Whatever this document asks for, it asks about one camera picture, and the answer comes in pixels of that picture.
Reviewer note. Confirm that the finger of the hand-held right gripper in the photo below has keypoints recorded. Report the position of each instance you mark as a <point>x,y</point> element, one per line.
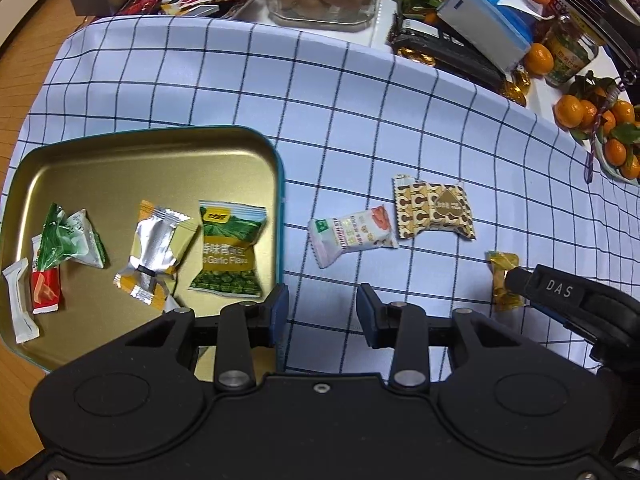
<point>555,287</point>
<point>552,311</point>

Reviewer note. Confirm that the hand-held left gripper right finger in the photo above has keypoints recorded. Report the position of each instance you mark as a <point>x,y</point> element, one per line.
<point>365,315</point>

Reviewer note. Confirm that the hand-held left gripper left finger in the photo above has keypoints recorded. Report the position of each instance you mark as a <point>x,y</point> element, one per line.
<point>280,310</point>

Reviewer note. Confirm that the yellow candy packet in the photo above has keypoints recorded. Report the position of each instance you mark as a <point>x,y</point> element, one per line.
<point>500,292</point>

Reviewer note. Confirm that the green pea snack packet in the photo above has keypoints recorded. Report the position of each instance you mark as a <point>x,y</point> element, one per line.
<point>230,260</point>

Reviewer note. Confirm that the teal tin tray gold inside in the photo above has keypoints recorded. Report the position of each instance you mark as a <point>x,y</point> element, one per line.
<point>125,175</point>

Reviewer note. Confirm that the red white snack packet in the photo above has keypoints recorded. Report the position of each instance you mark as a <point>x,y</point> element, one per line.
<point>45,290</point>

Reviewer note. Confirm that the green and white snack packet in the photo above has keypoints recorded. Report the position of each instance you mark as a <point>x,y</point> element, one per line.
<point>52,240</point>

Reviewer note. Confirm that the pink white snack packet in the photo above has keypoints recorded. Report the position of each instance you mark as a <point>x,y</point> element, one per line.
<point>345,235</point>

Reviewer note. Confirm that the brown patterned snack packet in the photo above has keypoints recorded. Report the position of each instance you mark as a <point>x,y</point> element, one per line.
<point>425,210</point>

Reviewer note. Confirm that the glass fruit plate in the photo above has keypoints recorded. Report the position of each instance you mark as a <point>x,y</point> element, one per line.
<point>612,173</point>

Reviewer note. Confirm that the silver yellow snack packet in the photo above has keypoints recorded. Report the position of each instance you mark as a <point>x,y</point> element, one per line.
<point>155,245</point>

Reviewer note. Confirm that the pile of leafy mandarins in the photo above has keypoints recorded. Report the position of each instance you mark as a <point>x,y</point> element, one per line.
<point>570,110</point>

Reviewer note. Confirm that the blue checked white tablecloth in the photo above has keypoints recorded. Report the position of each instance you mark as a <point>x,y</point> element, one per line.
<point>350,125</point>

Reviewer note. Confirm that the gold foil chocolate coin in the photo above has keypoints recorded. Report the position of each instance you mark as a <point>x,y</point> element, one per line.
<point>420,57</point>
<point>522,76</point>
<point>515,94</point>

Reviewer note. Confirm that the single mandarin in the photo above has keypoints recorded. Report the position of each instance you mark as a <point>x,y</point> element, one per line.
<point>539,59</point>

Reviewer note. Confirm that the green label glass jar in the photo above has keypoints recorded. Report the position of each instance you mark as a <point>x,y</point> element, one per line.
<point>570,57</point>

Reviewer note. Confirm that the black snack packet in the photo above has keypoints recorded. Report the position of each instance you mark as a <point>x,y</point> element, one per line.
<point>450,52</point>

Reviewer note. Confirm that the white stick snack packet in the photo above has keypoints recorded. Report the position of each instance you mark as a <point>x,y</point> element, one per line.
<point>20,305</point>

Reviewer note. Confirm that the blue tissue box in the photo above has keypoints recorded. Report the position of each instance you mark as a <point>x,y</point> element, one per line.
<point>480,22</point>

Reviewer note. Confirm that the white tissue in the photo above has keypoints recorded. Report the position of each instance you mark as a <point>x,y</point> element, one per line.
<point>520,0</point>

